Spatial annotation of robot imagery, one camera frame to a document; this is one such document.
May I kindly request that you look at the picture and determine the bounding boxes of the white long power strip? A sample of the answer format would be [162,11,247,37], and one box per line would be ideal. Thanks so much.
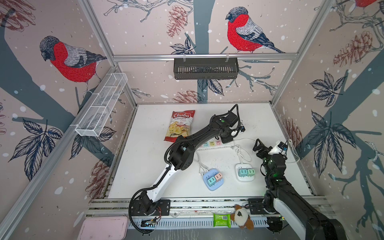
[197,138,235,151]

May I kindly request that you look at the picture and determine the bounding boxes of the white square power socket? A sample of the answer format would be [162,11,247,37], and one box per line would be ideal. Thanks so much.
[235,163,256,182]

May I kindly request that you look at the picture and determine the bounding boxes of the green plug adapter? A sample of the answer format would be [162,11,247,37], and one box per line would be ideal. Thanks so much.
[247,169,255,177]

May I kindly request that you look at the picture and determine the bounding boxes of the pink plug adapter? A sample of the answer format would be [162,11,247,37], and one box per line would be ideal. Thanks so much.
[215,173,223,182]

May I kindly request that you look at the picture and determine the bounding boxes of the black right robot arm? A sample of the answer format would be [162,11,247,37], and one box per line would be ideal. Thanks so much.
[253,139,347,240]

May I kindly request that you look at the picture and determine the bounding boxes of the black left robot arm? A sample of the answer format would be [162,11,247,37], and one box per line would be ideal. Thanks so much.
[128,104,244,235]

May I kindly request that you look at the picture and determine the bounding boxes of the blue square power socket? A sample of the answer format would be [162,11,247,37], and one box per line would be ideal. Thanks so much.
[203,169,224,191]

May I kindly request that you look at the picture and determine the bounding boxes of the red Chuba cassava chips bag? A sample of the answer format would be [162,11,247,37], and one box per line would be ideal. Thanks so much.
[165,110,195,143]

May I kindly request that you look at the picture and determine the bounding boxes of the brown white plush toy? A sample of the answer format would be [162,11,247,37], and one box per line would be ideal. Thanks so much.
[230,205,254,230]

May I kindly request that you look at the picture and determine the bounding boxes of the green wet wipes pack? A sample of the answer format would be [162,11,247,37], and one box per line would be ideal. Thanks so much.
[213,214,231,228]

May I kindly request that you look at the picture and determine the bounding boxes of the pink tray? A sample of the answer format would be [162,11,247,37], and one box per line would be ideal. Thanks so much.
[77,216,129,240]

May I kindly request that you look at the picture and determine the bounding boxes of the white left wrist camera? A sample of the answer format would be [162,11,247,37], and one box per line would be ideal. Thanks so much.
[235,125,246,135]

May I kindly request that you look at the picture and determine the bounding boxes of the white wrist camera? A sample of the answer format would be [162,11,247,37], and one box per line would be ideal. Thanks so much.
[268,141,288,156]
[235,125,246,135]

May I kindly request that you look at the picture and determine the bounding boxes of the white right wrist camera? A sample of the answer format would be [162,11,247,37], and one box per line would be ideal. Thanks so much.
[268,141,288,156]

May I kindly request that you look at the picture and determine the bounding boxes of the white power cable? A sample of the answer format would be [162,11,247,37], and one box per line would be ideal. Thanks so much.
[236,137,301,164]

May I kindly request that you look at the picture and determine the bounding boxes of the white coiled cable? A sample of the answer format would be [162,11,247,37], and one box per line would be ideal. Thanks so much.
[194,151,210,176]

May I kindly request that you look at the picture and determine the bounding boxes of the black hanging wire basket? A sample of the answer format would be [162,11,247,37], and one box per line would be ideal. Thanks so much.
[174,58,239,80]

